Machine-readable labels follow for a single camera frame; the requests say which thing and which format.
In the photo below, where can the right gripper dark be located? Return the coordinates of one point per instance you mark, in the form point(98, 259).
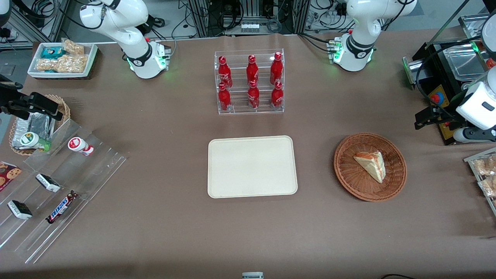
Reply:
point(12, 101)

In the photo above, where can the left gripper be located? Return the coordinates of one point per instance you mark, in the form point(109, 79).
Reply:
point(442, 115)

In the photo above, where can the triangular sandwich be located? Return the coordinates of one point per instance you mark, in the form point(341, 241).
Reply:
point(372, 166)

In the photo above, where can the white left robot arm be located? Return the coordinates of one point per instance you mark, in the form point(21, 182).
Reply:
point(358, 27)

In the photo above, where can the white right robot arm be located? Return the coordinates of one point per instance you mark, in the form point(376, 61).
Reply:
point(124, 27)

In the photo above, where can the light wicker basket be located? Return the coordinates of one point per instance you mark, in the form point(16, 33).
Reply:
point(64, 110)

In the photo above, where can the grey edged snack tray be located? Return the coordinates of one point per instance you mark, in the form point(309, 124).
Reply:
point(473, 164)

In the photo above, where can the shiny metal tray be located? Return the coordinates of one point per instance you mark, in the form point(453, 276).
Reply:
point(461, 62)

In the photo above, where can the white rectangular snack tray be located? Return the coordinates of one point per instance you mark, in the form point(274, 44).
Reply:
point(91, 58)

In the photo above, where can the brown round wicker basket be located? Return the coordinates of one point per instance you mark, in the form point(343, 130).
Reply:
point(348, 170)

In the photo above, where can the cream plastic tray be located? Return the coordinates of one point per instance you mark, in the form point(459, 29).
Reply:
point(252, 166)

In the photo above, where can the silver foil packet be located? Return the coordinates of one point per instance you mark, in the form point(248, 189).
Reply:
point(37, 124)

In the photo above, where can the red emergency stop button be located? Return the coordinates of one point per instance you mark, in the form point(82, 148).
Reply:
point(436, 98)

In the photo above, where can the green white yogurt bottle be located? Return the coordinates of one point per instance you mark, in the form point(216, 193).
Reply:
point(33, 140)

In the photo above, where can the black control box machine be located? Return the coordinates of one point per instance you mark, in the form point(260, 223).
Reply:
point(430, 81)

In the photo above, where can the large rice cracker pack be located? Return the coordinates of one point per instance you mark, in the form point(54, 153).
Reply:
point(64, 64)

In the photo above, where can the teal snack pack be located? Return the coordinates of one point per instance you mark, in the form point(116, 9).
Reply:
point(51, 52)

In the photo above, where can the red white yogurt bottle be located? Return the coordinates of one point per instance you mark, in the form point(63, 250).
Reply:
point(79, 145)

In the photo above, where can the clear bagged cracker pack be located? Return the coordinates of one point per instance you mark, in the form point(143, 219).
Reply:
point(486, 166)
point(489, 186)

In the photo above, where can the chocolate chip cookie package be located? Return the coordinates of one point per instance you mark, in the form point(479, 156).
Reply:
point(8, 174)

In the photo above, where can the small rice cracker pack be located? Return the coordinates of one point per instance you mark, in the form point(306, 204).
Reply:
point(73, 47)

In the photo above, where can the small black white box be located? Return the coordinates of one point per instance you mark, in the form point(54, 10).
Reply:
point(48, 183)
point(20, 209)

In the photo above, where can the clear acrylic stepped shelf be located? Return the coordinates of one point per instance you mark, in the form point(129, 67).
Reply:
point(97, 170)

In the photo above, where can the snickers bar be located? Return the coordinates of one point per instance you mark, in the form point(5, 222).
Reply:
point(61, 208)

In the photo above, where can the white base connector box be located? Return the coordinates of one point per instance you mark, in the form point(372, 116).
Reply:
point(334, 50)
point(162, 56)

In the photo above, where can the red cola bottle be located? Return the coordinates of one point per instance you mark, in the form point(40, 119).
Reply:
point(252, 70)
point(277, 97)
point(276, 70)
point(253, 97)
point(224, 100)
point(224, 73)

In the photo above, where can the clear acrylic bottle rack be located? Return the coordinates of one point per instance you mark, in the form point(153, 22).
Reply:
point(250, 110)

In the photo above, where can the white power strip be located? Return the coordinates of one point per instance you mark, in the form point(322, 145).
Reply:
point(250, 27)

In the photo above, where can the small grey white device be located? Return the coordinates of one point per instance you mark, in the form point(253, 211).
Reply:
point(252, 275)

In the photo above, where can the aluminium frame rack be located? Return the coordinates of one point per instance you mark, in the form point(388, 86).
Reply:
point(201, 19)

